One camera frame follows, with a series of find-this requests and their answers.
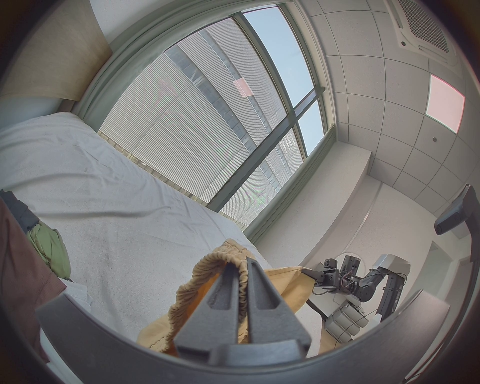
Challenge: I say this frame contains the pale grey garment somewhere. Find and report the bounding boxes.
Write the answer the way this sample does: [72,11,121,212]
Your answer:
[37,277,94,362]

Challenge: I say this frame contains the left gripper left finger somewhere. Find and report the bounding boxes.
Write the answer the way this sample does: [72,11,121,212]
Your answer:
[173,262,241,357]

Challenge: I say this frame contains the square ceiling light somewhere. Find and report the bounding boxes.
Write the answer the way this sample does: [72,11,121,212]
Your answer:
[425,73,466,133]

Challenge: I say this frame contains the ceiling air conditioner vent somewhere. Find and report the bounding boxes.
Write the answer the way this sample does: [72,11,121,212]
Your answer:
[385,0,461,65]

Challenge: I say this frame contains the window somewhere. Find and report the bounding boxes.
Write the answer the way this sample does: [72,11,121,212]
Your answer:
[90,0,336,233]

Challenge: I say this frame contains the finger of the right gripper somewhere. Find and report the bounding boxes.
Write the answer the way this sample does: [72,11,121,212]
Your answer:
[300,267,325,286]

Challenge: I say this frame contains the dark brown garment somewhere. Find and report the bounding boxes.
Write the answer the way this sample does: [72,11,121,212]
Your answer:
[0,199,68,338]

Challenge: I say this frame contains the black garment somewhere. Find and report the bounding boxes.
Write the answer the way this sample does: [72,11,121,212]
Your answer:
[0,188,39,234]

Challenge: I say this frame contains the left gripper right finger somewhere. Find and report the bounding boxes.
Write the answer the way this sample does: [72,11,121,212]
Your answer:
[239,257,312,357]

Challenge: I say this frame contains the green garment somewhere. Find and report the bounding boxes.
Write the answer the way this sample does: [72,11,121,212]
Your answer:
[25,220,73,279]

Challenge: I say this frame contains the bed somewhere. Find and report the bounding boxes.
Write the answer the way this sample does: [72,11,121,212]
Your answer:
[0,0,325,361]

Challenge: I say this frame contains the tan shorts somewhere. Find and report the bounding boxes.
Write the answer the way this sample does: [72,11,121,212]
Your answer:
[137,240,324,355]

